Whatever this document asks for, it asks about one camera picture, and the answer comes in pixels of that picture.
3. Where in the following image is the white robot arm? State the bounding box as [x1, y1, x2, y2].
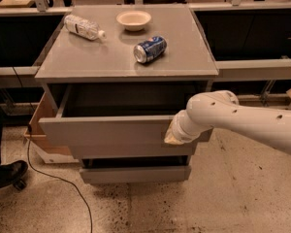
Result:
[164, 90, 291, 155]

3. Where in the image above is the blue soda can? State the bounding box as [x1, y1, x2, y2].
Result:
[133, 36, 167, 63]

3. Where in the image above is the grey top drawer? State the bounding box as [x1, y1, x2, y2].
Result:
[40, 82, 202, 148]

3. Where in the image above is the white paper bowl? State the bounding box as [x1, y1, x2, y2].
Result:
[116, 11, 151, 31]

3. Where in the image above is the black floor cable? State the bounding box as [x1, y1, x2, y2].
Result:
[26, 123, 94, 233]

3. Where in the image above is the grey middle drawer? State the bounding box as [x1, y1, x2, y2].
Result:
[70, 142, 197, 159]

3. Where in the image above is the brown cardboard box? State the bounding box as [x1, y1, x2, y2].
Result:
[24, 94, 78, 164]

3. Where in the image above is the grey bottom drawer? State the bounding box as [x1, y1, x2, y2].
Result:
[80, 166, 191, 184]

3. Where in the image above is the clear plastic water bottle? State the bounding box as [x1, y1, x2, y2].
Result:
[64, 15, 106, 41]

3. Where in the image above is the black shoe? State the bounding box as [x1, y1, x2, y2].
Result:
[0, 160, 28, 190]

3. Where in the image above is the grey drawer cabinet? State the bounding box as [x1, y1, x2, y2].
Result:
[34, 4, 220, 167]

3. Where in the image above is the grey drawer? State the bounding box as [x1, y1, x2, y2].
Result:
[80, 166, 191, 184]
[70, 142, 197, 159]
[40, 82, 202, 148]

